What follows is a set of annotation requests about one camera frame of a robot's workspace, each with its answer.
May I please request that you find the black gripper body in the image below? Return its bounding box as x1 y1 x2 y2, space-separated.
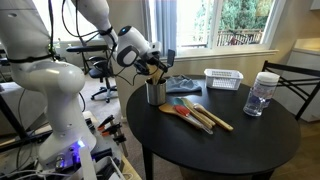
133 52 162 76

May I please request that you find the black spatula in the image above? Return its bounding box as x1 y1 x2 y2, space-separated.
156 48 177 85

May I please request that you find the silver metal bowl cup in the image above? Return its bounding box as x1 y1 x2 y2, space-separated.
145 77 168 107

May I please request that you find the teal silicone spatula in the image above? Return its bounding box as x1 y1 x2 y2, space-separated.
171 96 215 130

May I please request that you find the wide wooden spatula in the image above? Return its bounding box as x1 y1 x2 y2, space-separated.
158 102 205 132

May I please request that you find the red silicone spatula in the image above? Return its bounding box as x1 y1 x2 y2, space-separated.
174 104 214 136

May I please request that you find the wooden utensil in cup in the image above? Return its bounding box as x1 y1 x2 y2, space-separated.
147 64 162 85

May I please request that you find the blue cloth towel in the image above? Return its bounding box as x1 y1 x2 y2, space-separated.
165 74 203 95

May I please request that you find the grey curtain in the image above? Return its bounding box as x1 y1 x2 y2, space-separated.
142 0 178 58

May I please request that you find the black office chair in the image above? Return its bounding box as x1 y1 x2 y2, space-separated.
65 44 120 104

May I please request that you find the thin wooden spoon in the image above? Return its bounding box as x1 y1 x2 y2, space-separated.
180 96 217 128

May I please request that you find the white plastic basket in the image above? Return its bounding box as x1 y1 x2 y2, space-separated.
203 68 245 92

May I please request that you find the black orange clamp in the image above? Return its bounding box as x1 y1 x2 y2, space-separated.
97 114 116 132
101 122 130 158

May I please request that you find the thick wooden spoon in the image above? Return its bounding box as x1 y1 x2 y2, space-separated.
192 102 235 132

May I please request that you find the white framed window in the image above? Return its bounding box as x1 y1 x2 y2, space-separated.
168 0 287 63

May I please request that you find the clear glass mug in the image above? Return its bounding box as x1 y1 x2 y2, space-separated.
242 87 270 118

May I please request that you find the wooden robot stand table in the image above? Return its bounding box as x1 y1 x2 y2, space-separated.
81 110 144 180

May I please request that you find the round black table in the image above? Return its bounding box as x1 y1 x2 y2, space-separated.
125 74 302 180

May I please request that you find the black dining chair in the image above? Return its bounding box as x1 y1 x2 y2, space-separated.
261 60 320 122

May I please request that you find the white counter cabinet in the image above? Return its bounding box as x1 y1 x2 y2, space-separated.
273 37 320 123

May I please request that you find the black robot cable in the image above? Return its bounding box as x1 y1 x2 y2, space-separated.
60 0 118 46

